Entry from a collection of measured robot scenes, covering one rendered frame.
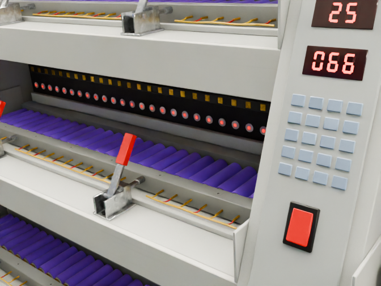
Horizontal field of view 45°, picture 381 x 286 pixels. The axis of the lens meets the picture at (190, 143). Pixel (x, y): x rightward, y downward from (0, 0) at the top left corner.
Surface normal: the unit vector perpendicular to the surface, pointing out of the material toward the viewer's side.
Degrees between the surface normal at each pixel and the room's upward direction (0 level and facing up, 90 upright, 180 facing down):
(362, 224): 90
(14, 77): 90
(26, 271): 21
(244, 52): 111
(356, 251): 90
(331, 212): 90
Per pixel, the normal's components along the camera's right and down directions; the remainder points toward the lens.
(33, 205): -0.62, 0.33
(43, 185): -0.06, -0.92
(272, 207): -0.60, -0.03
